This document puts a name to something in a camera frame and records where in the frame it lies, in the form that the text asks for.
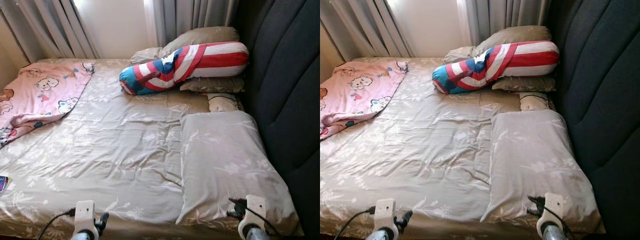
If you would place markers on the colourful picture book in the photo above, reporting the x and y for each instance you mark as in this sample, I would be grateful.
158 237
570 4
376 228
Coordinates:
3 184

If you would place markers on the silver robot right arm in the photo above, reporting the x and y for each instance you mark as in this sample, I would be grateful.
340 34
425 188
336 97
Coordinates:
257 235
554 234

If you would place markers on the big grey floral pillow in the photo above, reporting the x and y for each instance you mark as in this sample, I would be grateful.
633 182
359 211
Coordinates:
225 160
535 160

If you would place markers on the bed with beige floral sheet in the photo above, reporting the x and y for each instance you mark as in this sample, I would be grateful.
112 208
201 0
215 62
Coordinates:
435 150
125 150

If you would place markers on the cream cartoon print pillow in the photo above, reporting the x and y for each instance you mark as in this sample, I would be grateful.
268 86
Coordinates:
222 102
534 101

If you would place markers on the dark grey upholstered panel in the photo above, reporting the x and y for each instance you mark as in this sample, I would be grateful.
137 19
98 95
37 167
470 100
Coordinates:
600 100
285 100

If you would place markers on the flat beige floral pillow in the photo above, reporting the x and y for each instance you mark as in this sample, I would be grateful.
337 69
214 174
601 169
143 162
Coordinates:
525 84
215 85

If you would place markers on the pink cartoon print blanket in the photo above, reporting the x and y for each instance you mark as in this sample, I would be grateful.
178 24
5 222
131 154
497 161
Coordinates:
40 95
355 90

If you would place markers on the red white blue bolster pillow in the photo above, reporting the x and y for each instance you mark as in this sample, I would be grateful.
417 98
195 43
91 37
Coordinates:
215 60
525 59

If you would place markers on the small beige pillow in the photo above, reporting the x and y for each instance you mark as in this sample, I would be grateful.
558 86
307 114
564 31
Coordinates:
145 55
457 54

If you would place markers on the large plump beige pillow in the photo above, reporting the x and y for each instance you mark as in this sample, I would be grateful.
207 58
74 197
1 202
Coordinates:
510 35
200 36

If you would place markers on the grey curtain beside dark panel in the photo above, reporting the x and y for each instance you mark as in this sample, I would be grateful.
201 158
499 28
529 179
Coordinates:
500 15
185 15

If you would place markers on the wide grey curtain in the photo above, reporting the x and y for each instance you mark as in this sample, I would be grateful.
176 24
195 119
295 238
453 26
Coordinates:
50 25
365 20

